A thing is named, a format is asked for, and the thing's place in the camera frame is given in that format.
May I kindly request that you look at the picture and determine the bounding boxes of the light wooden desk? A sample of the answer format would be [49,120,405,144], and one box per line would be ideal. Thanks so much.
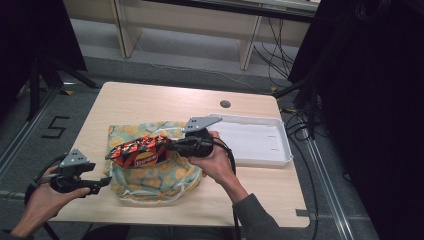
[63,0,322,71]

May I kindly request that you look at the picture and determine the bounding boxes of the black metal stand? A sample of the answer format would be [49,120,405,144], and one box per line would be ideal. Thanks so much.
[25,54,101,122]

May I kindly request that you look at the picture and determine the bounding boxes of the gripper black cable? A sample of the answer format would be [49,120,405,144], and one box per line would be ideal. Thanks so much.
[213,136,244,240]
[23,153,68,205]

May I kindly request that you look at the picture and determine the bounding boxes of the person's right hand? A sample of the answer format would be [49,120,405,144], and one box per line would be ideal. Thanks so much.
[188,130,238,188]

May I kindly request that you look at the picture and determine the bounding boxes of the fruit-print cloth bag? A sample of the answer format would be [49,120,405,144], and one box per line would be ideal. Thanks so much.
[103,120,204,203]

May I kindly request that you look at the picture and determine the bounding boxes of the black curtain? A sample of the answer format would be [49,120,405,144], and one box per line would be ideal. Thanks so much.
[0,0,88,113]
[287,0,424,240]

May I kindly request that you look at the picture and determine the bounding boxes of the person's left hand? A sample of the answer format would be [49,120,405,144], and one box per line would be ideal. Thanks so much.
[24,165,92,224]

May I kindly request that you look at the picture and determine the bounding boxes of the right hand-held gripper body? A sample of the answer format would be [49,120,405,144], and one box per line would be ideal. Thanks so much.
[172,115,224,160]

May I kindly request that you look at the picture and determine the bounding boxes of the red and black snack packet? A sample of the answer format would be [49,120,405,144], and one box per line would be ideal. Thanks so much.
[105,134,173,169]

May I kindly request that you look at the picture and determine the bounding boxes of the white plastic tray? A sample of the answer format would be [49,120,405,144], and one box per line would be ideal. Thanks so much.
[196,113,295,168]

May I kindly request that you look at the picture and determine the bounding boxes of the metal floor rail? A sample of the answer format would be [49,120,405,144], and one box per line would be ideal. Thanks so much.
[303,133,355,240]
[0,89,65,179]

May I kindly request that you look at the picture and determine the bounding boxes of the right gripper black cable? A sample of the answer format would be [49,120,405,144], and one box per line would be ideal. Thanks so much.
[213,136,244,240]

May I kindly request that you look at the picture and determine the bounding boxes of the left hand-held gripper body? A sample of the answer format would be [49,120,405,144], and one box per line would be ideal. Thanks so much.
[49,148,98,195]

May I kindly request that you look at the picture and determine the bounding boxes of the black floor cables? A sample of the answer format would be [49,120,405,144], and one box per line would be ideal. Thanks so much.
[252,16,298,89]

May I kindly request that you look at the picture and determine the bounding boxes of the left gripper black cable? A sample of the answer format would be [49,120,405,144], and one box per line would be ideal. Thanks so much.
[23,153,68,205]

